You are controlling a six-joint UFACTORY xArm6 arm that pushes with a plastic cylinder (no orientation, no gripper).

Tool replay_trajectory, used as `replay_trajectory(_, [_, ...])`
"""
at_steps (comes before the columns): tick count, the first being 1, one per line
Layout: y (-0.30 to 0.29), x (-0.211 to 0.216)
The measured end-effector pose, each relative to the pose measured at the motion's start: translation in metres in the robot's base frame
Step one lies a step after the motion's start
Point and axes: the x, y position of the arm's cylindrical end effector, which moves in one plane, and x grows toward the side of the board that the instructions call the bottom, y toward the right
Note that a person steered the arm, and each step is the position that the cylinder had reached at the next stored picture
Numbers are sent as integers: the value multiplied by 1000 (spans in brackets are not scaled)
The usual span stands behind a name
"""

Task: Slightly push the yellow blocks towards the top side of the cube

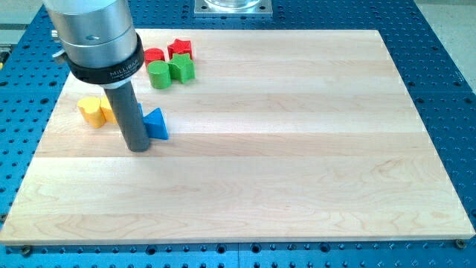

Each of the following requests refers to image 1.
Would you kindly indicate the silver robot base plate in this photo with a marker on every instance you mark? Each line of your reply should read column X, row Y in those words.
column 233, row 8

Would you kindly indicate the green cylinder block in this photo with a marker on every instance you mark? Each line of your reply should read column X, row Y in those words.
column 159, row 74

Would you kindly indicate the blue triangle block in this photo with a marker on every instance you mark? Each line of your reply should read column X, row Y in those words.
column 155, row 125

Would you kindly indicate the green star block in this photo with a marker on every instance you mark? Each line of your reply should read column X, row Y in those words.
column 182, row 68

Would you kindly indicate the light wooden board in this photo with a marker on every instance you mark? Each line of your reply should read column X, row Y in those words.
column 281, row 136

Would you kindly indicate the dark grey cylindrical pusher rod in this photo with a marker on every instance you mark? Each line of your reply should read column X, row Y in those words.
column 129, row 117

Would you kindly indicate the yellow heart-shaped block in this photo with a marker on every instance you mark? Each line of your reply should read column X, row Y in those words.
column 91, row 111

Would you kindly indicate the black Millibar tool flange ring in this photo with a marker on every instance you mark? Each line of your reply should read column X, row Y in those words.
column 110, row 74

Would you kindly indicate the red cylinder block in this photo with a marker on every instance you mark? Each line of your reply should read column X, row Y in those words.
column 153, row 54

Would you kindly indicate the yellow block behind rod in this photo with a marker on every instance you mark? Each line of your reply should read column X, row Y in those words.
column 107, row 110

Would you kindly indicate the blue perforated table plate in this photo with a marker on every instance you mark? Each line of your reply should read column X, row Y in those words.
column 31, row 83

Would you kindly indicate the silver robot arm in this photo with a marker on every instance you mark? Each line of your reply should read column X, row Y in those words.
column 101, row 47

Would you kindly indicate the red star block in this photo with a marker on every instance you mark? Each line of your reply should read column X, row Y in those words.
column 180, row 47

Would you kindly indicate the blue cube block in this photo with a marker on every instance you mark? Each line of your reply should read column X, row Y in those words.
column 140, row 109

